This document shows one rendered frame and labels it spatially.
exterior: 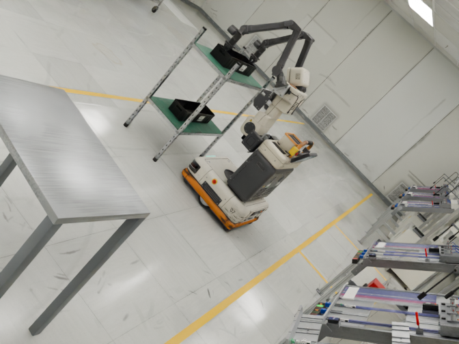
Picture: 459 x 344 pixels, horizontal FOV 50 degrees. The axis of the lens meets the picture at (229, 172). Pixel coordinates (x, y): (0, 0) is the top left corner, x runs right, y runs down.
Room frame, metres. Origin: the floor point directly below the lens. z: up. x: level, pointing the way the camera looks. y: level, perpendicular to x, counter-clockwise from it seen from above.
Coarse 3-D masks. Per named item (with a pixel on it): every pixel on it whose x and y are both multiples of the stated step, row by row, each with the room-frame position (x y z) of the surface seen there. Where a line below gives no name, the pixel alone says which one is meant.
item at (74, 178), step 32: (0, 96) 1.51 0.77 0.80; (32, 96) 1.67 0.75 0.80; (64, 96) 1.86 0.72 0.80; (0, 128) 1.38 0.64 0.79; (32, 128) 1.50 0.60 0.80; (64, 128) 1.66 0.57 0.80; (32, 160) 1.36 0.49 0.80; (64, 160) 1.49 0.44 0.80; (96, 160) 1.65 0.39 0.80; (64, 192) 1.35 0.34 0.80; (96, 192) 1.49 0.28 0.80; (128, 192) 1.64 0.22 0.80; (128, 224) 1.62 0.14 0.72; (32, 256) 1.26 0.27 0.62; (96, 256) 1.62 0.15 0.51; (0, 288) 1.23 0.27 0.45; (64, 288) 1.63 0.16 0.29
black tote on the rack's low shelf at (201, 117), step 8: (176, 104) 4.03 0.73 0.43; (184, 104) 4.27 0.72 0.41; (192, 104) 4.39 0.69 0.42; (176, 112) 4.02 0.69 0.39; (184, 112) 4.01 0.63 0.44; (192, 112) 4.43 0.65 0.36; (200, 112) 4.58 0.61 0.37; (208, 112) 4.57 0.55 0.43; (184, 120) 4.07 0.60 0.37; (192, 120) 4.21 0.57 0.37; (200, 120) 4.35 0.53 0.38; (208, 120) 4.51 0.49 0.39
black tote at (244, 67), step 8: (216, 48) 4.06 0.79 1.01; (216, 56) 4.05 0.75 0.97; (224, 56) 4.03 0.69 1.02; (232, 56) 4.42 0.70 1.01; (240, 56) 4.54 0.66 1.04; (224, 64) 4.02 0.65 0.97; (232, 64) 4.13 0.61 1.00; (248, 64) 4.37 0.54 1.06; (240, 72) 4.37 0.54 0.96; (248, 72) 4.49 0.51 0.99
